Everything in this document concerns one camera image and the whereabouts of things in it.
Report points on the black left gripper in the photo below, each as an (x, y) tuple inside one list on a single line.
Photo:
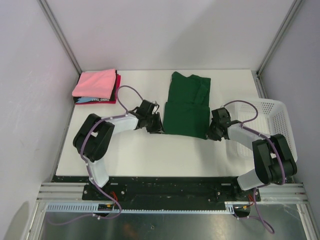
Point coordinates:
[(158, 128)]

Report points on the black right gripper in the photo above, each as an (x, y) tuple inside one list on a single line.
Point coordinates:
[(210, 135)]

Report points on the green t shirt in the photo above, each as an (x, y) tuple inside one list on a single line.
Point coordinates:
[(187, 111)]

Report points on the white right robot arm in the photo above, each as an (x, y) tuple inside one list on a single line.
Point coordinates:
[(272, 156)]

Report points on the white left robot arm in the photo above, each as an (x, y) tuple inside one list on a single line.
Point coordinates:
[(94, 136)]

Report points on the white perforated plastic basket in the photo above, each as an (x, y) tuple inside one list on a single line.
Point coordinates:
[(270, 117)]

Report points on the red folded t shirt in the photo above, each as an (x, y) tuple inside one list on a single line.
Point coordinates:
[(117, 87)]

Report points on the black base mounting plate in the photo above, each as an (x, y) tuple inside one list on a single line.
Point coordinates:
[(126, 188)]

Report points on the black printed folded t shirt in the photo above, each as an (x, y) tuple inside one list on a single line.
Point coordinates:
[(113, 93)]

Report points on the right aluminium frame post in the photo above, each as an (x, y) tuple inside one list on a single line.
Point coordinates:
[(280, 34)]

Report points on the aluminium frame post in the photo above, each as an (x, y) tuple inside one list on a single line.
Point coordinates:
[(53, 22), (280, 34)]

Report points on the left aluminium frame post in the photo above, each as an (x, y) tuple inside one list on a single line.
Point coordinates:
[(53, 22)]

